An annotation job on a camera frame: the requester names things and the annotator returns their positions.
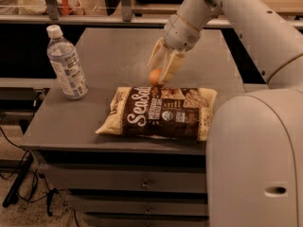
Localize brown sea salt chip bag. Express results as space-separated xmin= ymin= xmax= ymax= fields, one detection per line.
xmin=97 ymin=87 xmax=217 ymax=142

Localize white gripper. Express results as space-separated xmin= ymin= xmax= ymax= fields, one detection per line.
xmin=148 ymin=14 xmax=201 ymax=85

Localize clear plastic water bottle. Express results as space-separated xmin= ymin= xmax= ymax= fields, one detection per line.
xmin=46 ymin=25 xmax=88 ymax=99

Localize black floor cables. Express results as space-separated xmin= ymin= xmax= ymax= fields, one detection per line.
xmin=0 ymin=125 xmax=61 ymax=218

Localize metal railing shelf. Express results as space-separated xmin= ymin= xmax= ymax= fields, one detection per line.
xmin=0 ymin=0 xmax=303 ymax=30

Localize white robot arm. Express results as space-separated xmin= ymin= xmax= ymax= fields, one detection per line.
xmin=149 ymin=0 xmax=303 ymax=227

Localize orange fruit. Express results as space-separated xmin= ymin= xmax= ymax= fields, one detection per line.
xmin=149 ymin=68 xmax=162 ymax=86

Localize orange white bag background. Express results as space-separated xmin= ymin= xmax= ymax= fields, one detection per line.
xmin=57 ymin=0 xmax=85 ymax=15

